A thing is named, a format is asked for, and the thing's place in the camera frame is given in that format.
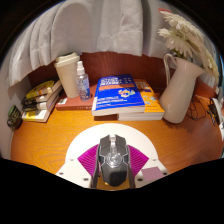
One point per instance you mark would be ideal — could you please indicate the red-brown book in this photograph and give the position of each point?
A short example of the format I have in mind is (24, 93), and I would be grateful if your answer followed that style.
(71, 103)

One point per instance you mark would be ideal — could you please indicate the yellow white book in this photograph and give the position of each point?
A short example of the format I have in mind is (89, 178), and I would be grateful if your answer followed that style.
(35, 115)

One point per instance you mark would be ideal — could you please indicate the white pitcher vase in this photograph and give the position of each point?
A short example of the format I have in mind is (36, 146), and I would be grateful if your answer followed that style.
(180, 93)

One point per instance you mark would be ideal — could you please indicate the blue cover book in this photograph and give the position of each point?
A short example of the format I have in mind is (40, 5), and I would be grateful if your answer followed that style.
(116, 93)

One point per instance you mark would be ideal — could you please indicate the white flat device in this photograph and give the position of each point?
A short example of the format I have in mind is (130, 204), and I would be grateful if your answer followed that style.
(219, 113)

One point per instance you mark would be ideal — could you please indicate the black grey computer mouse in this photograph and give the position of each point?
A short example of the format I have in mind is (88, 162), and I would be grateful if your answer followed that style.
(113, 161)

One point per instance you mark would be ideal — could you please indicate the white curtain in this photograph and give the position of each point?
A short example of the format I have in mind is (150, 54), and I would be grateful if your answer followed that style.
(100, 23)

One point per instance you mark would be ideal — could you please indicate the white mouse pad, yellow-black rest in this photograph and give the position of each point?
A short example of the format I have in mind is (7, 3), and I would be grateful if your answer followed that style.
(86, 136)

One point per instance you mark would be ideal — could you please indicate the clear spray bottle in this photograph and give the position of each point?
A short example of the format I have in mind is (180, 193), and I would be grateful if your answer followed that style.
(83, 85)

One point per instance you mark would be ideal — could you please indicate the beige lidded tumbler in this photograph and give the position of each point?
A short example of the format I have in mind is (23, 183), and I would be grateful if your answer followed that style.
(68, 75)

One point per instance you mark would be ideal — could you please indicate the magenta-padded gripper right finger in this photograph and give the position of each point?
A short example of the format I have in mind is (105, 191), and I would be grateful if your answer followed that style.
(153, 171)

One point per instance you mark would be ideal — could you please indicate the orange cover book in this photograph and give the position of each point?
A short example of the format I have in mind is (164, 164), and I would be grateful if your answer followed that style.
(151, 103)

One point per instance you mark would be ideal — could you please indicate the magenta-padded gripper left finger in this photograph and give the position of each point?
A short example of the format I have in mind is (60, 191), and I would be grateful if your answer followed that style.
(71, 171)

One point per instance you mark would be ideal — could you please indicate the dark mug, green inside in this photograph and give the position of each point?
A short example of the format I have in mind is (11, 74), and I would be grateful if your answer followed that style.
(15, 118)

